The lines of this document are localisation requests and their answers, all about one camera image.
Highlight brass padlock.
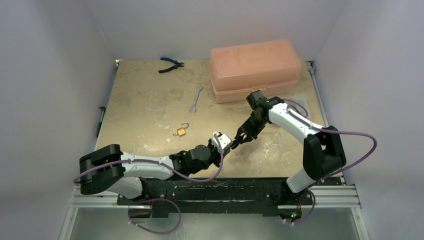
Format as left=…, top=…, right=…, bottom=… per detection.
left=173, top=122, right=190, bottom=137

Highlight black padlock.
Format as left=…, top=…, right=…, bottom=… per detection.
left=230, top=139, right=239, bottom=150

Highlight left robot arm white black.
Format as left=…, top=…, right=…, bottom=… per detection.
left=73, top=135, right=232, bottom=205

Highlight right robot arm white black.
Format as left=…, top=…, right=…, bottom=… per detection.
left=231, top=90, right=347, bottom=204

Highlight clear plastic organizer box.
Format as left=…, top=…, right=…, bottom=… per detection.
left=285, top=97, right=312, bottom=120

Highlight pink plastic toolbox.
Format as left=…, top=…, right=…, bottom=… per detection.
left=208, top=39, right=302, bottom=104

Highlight silver open-end wrench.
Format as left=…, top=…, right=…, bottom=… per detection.
left=188, top=85, right=203, bottom=113

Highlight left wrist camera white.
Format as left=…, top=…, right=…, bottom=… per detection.
left=210, top=131, right=233, bottom=153

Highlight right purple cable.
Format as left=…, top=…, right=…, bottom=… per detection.
left=283, top=98, right=378, bottom=183

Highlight black mounting base plate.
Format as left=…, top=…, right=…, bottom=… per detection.
left=116, top=177, right=342, bottom=220

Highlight blue handled pliers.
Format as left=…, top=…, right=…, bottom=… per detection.
left=158, top=57, right=185, bottom=74

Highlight aluminium frame rail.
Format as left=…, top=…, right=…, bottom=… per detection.
left=58, top=185, right=370, bottom=240

